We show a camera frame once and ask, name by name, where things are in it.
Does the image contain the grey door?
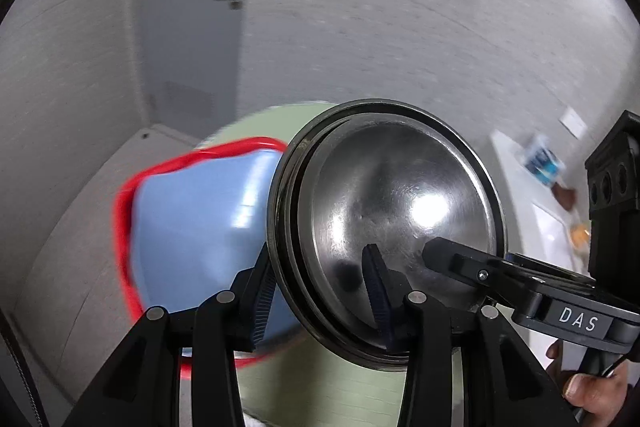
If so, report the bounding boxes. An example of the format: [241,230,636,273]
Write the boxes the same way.
[130,0,266,132]

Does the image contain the red plastic basin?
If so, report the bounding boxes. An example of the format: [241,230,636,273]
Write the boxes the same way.
[114,137,291,383]

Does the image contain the blue tissue pack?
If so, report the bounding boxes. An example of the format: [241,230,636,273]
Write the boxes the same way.
[522,133,567,186]

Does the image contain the brown cloth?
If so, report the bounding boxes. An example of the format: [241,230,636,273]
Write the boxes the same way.
[552,184,578,210]

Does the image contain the white sink counter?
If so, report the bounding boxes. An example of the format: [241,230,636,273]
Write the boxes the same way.
[490,129,596,273]

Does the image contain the white wall socket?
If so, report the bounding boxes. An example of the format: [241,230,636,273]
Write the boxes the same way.
[560,105,587,138]

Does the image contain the blue plate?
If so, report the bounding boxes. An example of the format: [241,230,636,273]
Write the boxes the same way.
[134,149,301,358]

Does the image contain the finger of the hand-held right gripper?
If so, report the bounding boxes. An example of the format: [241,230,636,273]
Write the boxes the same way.
[504,252,598,285]
[422,237,551,308]

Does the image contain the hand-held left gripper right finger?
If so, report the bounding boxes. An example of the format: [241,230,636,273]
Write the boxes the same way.
[361,243,583,427]

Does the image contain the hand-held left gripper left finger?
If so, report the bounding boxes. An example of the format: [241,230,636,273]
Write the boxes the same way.
[62,242,278,427]

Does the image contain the large steel bowl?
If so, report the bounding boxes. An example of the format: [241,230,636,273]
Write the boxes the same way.
[266,98,509,370]

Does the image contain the person's right hand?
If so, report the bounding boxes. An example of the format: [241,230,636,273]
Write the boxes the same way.
[545,339,636,427]

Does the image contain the white sink basin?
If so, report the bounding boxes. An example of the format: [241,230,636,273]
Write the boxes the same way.
[532,202,591,268]

